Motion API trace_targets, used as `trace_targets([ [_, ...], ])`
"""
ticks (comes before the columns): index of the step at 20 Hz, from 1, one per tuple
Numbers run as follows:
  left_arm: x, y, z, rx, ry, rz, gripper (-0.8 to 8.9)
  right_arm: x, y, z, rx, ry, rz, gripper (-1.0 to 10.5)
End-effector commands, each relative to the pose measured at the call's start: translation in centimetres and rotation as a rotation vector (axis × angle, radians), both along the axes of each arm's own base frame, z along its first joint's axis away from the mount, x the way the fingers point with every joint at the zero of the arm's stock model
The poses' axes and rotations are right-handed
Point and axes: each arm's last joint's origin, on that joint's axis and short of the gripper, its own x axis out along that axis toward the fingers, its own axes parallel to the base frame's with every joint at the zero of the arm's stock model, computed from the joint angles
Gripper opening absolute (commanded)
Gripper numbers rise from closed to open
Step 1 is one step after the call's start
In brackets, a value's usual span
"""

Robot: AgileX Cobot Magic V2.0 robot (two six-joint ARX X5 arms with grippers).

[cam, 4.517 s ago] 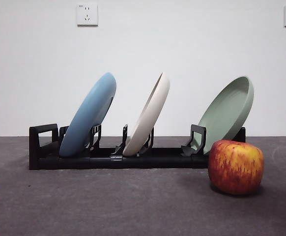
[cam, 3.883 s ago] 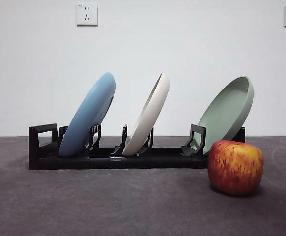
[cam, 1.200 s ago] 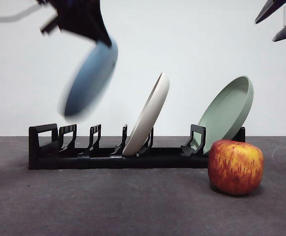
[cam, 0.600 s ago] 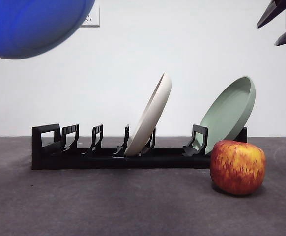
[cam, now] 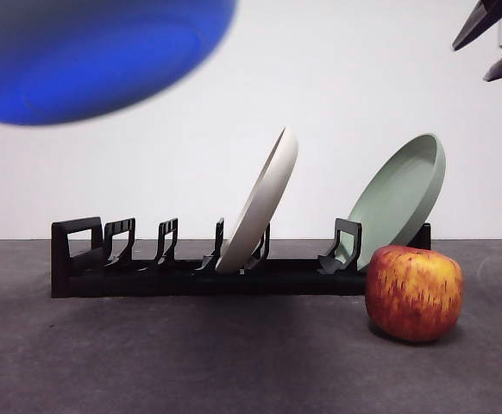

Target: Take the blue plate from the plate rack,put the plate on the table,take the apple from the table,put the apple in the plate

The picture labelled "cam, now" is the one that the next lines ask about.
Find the blue round plate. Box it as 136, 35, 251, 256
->
0, 0, 239, 127

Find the beige round plate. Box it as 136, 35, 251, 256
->
215, 126, 299, 275

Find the green round plate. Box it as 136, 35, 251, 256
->
345, 132, 447, 273

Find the red yellow apple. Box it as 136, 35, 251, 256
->
365, 244, 465, 343

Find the black plate rack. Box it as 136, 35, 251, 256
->
51, 216, 432, 299

